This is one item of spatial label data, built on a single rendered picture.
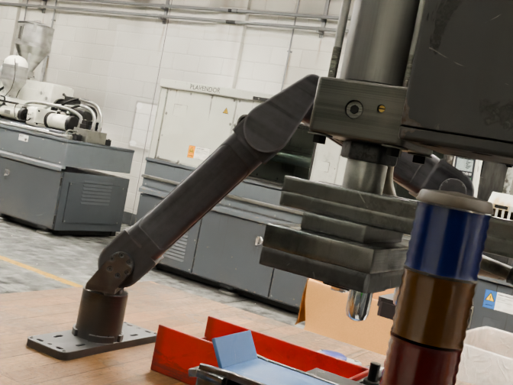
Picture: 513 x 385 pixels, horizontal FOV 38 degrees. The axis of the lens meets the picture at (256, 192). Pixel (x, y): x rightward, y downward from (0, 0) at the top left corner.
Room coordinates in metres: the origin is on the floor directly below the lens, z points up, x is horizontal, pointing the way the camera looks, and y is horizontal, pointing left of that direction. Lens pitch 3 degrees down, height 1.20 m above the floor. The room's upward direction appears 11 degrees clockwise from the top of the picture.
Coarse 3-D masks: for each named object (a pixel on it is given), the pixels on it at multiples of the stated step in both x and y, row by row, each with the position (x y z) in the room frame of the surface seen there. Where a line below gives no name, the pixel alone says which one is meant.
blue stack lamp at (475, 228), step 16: (432, 208) 0.37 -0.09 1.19; (448, 208) 0.37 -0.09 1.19; (416, 224) 0.38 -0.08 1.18; (432, 224) 0.37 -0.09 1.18; (448, 224) 0.37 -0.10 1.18; (464, 224) 0.37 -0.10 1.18; (480, 224) 0.37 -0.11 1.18; (416, 240) 0.38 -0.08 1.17; (432, 240) 0.37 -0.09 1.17; (448, 240) 0.37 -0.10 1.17; (464, 240) 0.37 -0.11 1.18; (480, 240) 0.37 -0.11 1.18; (416, 256) 0.38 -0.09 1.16; (432, 256) 0.37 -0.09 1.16; (448, 256) 0.37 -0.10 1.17; (464, 256) 0.37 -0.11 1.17; (480, 256) 0.37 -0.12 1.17; (432, 272) 0.37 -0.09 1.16; (448, 272) 0.37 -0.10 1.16; (464, 272) 0.37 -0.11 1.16
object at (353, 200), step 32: (352, 160) 0.67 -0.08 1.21; (384, 160) 0.66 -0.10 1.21; (288, 192) 0.67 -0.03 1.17; (320, 192) 0.65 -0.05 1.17; (352, 192) 0.64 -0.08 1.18; (288, 224) 0.66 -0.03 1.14; (320, 224) 0.64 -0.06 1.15; (352, 224) 0.63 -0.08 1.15; (384, 224) 0.62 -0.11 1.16; (512, 224) 0.57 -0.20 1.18; (288, 256) 0.62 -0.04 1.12; (320, 256) 0.61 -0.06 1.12; (352, 256) 0.60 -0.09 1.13; (384, 256) 0.61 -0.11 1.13; (512, 256) 0.57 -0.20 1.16; (352, 288) 0.59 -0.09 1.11; (384, 288) 0.62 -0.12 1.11
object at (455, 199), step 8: (424, 192) 0.38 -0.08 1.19; (432, 192) 0.38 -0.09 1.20; (440, 192) 0.37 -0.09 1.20; (448, 192) 0.38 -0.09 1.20; (456, 192) 0.38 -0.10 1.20; (424, 200) 0.38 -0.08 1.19; (432, 200) 0.37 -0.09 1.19; (440, 200) 0.37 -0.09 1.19; (448, 200) 0.37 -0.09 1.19; (456, 200) 0.37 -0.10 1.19; (464, 200) 0.37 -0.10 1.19; (472, 200) 0.37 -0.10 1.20; (480, 200) 0.37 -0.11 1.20; (456, 208) 0.37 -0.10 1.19; (464, 208) 0.37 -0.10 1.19; (472, 208) 0.37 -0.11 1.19; (480, 208) 0.37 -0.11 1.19; (488, 208) 0.37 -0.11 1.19
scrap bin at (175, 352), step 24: (168, 336) 0.93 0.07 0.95; (192, 336) 0.92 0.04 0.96; (216, 336) 1.03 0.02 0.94; (264, 336) 1.00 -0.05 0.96; (168, 360) 0.93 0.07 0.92; (192, 360) 0.91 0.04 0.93; (216, 360) 0.90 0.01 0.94; (288, 360) 0.98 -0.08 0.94; (312, 360) 0.96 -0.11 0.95; (336, 360) 0.94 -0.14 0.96; (192, 384) 0.91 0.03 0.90
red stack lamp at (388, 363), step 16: (400, 336) 0.38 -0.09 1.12; (400, 352) 0.37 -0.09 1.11; (416, 352) 0.37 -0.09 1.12; (432, 352) 0.37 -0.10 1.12; (448, 352) 0.37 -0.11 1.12; (384, 368) 0.39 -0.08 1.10; (400, 368) 0.37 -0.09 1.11; (416, 368) 0.37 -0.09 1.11; (432, 368) 0.37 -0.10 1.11; (448, 368) 0.37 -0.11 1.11; (384, 384) 0.38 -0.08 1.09; (400, 384) 0.37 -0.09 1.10; (416, 384) 0.37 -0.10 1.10; (432, 384) 0.37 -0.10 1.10; (448, 384) 0.37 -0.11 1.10
